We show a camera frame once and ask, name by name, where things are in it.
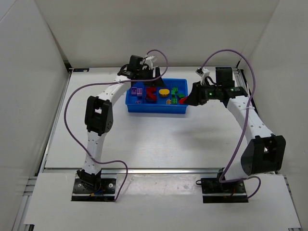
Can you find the small green brick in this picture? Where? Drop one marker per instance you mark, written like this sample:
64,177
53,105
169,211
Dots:
174,90

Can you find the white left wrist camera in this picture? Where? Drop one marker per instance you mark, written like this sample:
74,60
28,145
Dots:
150,60

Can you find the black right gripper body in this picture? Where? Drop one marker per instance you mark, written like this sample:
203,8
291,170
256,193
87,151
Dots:
197,93

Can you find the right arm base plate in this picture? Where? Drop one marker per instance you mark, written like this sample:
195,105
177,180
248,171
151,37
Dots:
214,192

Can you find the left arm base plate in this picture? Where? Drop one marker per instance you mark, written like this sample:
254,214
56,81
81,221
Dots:
104,191

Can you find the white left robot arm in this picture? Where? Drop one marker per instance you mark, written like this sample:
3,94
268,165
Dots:
99,114

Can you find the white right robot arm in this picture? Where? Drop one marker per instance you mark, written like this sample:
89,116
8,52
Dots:
259,150

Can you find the red curved brick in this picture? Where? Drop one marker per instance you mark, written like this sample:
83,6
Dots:
183,101

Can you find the aluminium front rail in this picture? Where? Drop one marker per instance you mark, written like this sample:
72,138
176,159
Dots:
139,170

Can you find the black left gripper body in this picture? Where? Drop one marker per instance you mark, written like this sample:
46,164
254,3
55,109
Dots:
152,74

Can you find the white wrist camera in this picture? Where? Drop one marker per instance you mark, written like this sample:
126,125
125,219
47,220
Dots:
150,60
203,73

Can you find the purple curved brick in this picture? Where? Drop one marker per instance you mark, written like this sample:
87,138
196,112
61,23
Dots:
133,91

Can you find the blue divided plastic bin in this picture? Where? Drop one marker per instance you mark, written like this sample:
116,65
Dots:
160,105

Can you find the yellow oval brick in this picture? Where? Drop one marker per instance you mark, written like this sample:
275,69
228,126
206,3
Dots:
164,93

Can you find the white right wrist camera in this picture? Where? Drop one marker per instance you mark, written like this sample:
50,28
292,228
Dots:
203,73

